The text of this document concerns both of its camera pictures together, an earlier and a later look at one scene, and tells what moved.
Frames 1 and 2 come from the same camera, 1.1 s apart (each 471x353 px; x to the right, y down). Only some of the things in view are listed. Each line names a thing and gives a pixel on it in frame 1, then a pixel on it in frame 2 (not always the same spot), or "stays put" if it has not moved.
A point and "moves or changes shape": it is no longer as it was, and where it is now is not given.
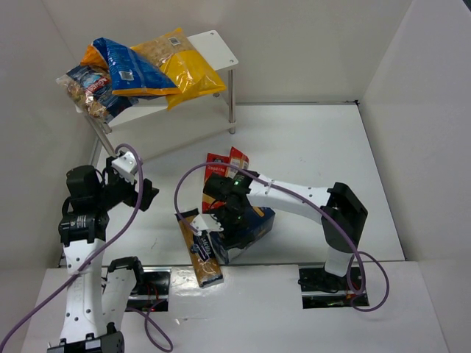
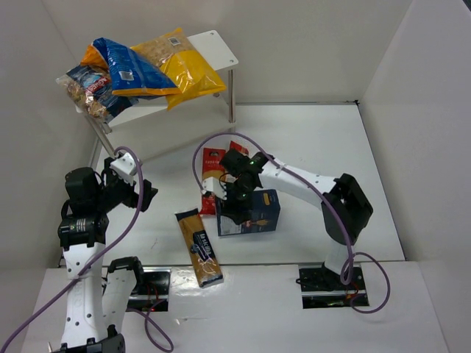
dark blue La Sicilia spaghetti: [201, 251] stays put
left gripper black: [139, 193] stays put
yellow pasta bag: [183, 65] stays put
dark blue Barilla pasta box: [260, 218] moves or changes shape
